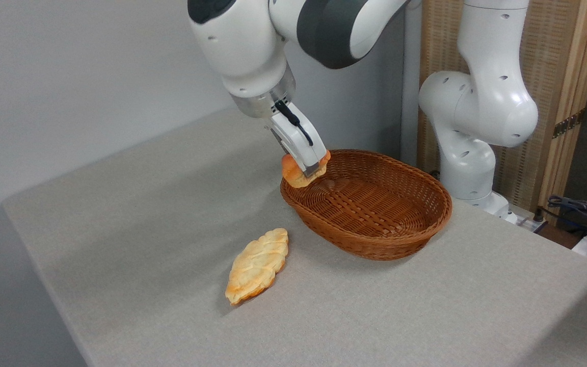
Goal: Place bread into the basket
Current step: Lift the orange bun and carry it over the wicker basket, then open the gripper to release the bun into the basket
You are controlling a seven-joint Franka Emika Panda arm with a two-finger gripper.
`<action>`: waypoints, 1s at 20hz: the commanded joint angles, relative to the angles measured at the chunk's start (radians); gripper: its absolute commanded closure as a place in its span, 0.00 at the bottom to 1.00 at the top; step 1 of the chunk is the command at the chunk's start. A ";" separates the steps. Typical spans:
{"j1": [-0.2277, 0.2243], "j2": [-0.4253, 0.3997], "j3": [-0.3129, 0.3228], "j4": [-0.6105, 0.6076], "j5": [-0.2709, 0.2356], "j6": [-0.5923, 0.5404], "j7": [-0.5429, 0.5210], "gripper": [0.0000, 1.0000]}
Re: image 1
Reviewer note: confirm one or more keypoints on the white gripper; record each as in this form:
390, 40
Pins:
301, 148

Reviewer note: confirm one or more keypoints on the round orange bun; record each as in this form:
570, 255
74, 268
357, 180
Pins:
292, 176

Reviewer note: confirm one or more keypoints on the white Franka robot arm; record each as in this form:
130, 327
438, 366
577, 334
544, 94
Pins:
482, 107

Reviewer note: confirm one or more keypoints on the brown wicker basket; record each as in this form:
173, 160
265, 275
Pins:
370, 209

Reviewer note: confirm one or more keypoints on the oval pale braided bread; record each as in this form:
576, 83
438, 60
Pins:
257, 265

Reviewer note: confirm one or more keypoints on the white power strip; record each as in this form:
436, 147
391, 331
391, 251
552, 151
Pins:
528, 221

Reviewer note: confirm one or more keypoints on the metal screen hinge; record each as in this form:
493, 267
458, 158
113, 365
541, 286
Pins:
568, 124

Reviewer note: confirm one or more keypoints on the wooden rattan folding screen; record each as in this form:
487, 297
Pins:
553, 56

